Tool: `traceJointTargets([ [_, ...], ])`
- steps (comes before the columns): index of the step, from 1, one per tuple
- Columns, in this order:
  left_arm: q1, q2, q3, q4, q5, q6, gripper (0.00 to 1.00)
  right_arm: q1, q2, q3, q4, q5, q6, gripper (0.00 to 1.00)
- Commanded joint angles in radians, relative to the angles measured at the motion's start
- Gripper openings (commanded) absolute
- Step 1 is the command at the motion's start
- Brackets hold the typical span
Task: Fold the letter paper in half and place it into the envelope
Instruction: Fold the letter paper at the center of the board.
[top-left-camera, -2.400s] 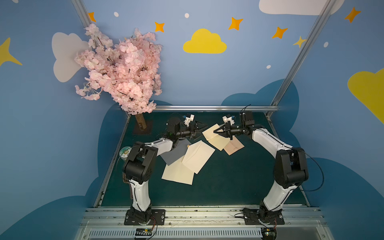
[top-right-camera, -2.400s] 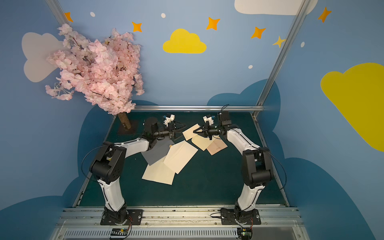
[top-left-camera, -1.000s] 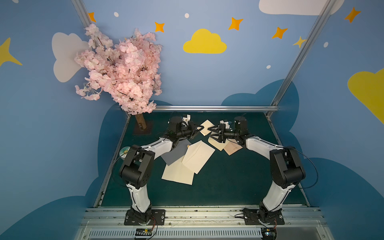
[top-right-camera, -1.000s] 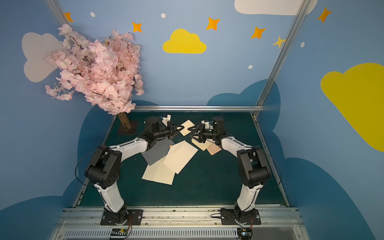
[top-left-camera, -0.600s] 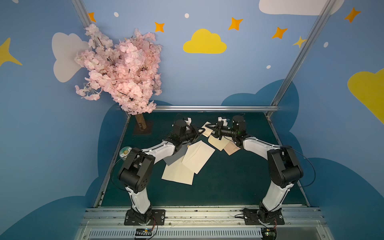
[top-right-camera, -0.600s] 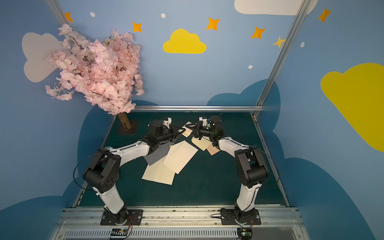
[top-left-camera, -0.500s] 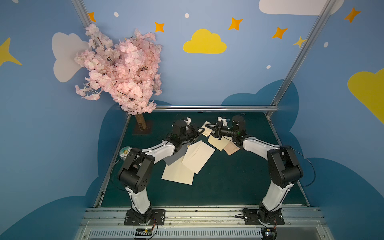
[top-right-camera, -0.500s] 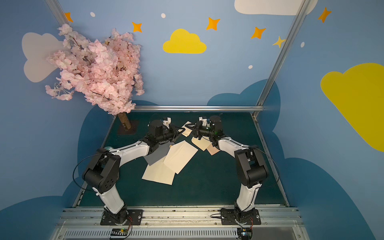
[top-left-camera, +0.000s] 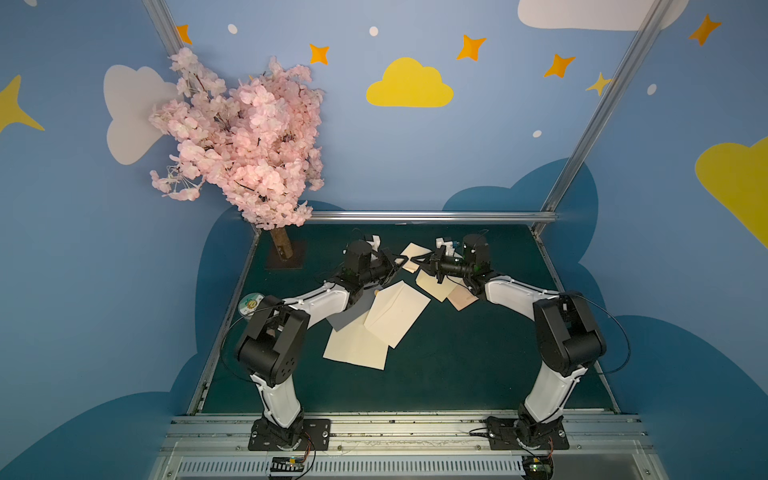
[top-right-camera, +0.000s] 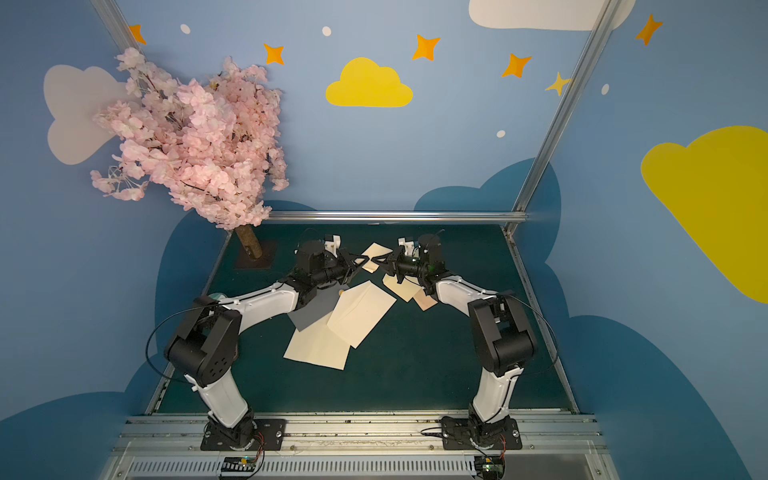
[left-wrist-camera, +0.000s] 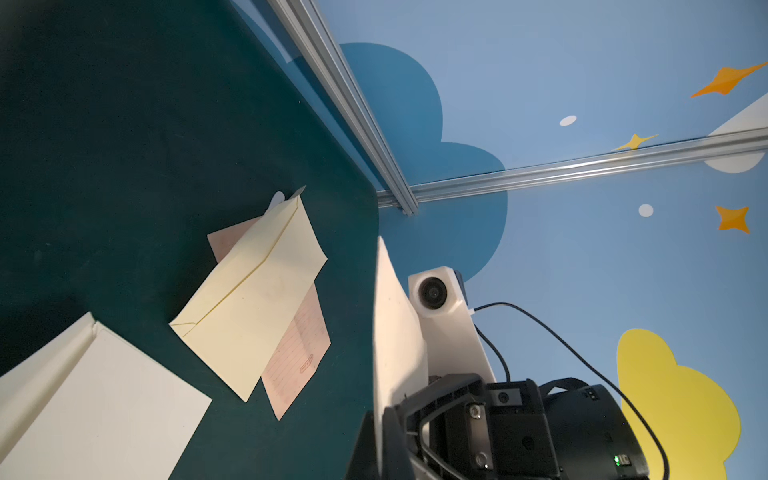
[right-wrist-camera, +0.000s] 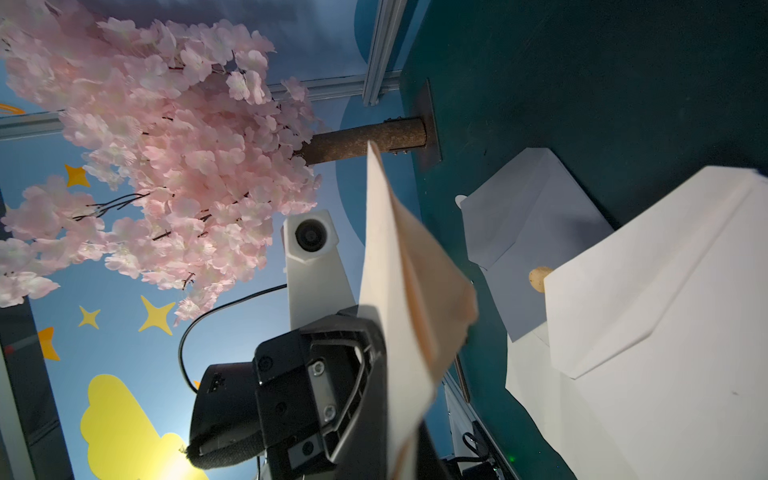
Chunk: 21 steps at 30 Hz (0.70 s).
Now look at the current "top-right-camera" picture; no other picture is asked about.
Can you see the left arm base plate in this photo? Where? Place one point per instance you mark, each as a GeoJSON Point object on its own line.
{"type": "Point", "coordinates": [248, 435]}

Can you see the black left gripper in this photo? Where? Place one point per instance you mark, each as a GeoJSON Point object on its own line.
{"type": "Point", "coordinates": [345, 267]}

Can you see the green circuit board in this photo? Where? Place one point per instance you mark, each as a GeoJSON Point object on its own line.
{"type": "Point", "coordinates": [241, 467]}
{"type": "Point", "coordinates": [489, 468]}

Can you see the aluminium back frame rail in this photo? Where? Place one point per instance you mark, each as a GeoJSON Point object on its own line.
{"type": "Point", "coordinates": [393, 217]}

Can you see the aluminium left corner post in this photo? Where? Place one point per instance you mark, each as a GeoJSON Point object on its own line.
{"type": "Point", "coordinates": [116, 24]}

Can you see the aluminium corner post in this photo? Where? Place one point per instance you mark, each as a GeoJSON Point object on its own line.
{"type": "Point", "coordinates": [583, 70]}
{"type": "Point", "coordinates": [116, 24]}

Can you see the aluminium front rail platform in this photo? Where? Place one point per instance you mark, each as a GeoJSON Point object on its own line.
{"type": "Point", "coordinates": [365, 445]}

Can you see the white envelope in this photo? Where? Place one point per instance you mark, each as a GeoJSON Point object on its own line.
{"type": "Point", "coordinates": [358, 311]}

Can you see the left green circuit board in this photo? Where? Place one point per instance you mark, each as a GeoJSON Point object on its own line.
{"type": "Point", "coordinates": [241, 467]}

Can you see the brown artificial tree trunk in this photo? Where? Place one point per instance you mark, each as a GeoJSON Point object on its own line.
{"type": "Point", "coordinates": [249, 242]}

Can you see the cream envelope far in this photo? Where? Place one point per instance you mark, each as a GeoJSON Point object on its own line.
{"type": "Point", "coordinates": [406, 289]}

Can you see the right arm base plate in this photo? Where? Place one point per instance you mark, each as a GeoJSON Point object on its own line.
{"type": "Point", "coordinates": [471, 433]}

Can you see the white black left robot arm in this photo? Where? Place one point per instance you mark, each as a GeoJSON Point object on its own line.
{"type": "Point", "coordinates": [205, 345]}

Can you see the pink cherry blossom tree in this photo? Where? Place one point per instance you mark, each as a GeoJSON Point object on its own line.
{"type": "Point", "coordinates": [213, 146]}

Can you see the aluminium right corner post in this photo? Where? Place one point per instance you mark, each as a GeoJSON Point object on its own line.
{"type": "Point", "coordinates": [583, 70]}

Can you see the cream paper sheet near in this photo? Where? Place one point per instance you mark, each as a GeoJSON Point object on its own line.
{"type": "Point", "coordinates": [318, 345]}

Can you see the right green circuit board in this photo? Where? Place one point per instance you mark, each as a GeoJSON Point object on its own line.
{"type": "Point", "coordinates": [489, 468]}

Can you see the grey envelope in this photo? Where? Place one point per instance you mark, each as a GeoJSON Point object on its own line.
{"type": "Point", "coordinates": [322, 304]}

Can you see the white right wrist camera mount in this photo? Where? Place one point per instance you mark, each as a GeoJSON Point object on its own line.
{"type": "Point", "coordinates": [409, 246]}

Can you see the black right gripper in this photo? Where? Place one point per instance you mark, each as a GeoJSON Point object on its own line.
{"type": "Point", "coordinates": [396, 264]}

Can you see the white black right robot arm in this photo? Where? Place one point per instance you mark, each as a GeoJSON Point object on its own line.
{"type": "Point", "coordinates": [503, 340]}

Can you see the pink lined letter paper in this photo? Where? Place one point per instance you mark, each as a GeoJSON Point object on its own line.
{"type": "Point", "coordinates": [423, 300]}

